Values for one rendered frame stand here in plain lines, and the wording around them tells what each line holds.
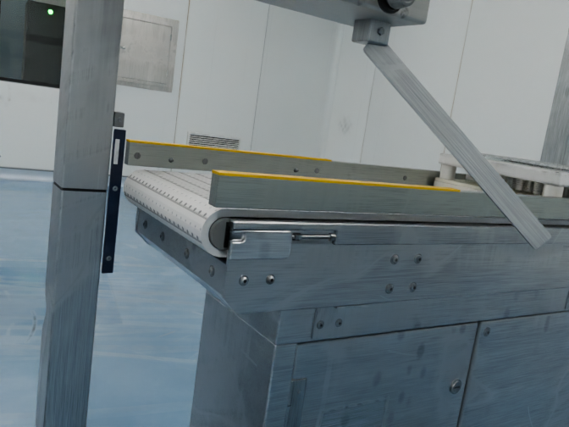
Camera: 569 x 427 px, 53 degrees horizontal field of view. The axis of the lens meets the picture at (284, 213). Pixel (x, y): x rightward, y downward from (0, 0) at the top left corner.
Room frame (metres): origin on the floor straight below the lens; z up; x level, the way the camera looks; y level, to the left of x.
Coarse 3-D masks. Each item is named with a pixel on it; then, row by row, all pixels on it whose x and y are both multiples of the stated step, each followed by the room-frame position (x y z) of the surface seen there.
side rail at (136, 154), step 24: (144, 144) 0.77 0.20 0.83; (168, 168) 0.79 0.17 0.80; (192, 168) 0.81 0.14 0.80; (216, 168) 0.83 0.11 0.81; (240, 168) 0.85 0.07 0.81; (264, 168) 0.87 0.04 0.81; (288, 168) 0.90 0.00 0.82; (312, 168) 0.92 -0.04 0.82; (336, 168) 0.95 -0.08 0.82; (360, 168) 0.98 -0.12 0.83; (384, 168) 1.01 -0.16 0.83; (408, 168) 1.05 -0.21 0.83
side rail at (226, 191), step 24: (216, 192) 0.53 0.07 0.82; (240, 192) 0.55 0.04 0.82; (264, 192) 0.56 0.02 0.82; (288, 192) 0.58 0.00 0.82; (312, 192) 0.59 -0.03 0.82; (336, 192) 0.61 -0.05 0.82; (360, 192) 0.63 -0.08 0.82; (384, 192) 0.65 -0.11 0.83; (408, 192) 0.67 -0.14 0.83; (432, 192) 0.69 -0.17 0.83; (456, 192) 0.72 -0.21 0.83; (480, 192) 0.74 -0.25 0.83; (480, 216) 0.75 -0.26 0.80; (504, 216) 0.77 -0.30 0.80; (552, 216) 0.84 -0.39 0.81
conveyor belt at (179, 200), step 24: (144, 192) 0.69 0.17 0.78; (168, 192) 0.64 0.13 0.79; (192, 192) 0.63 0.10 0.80; (168, 216) 0.61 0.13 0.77; (192, 216) 0.57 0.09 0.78; (216, 216) 0.55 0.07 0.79; (240, 216) 0.57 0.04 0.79; (264, 216) 0.58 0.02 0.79; (288, 216) 0.60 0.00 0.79; (312, 216) 0.62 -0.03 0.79; (336, 216) 0.63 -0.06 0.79; (360, 216) 0.65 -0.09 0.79; (384, 216) 0.68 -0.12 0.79; (408, 216) 0.70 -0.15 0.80; (432, 216) 0.72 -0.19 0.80; (456, 216) 0.75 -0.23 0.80; (192, 240) 0.57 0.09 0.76
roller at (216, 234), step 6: (216, 222) 0.55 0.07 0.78; (222, 222) 0.55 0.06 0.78; (228, 222) 0.55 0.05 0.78; (210, 228) 0.55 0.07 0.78; (216, 228) 0.55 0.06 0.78; (222, 228) 0.55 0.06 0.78; (228, 228) 0.55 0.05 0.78; (210, 234) 0.55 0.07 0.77; (216, 234) 0.55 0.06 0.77; (222, 234) 0.55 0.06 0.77; (228, 234) 0.55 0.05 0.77; (210, 240) 0.55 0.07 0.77; (216, 240) 0.55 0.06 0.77; (222, 240) 0.55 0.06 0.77; (228, 240) 0.55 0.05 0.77; (216, 246) 0.55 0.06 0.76; (222, 246) 0.55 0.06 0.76; (228, 246) 0.55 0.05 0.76
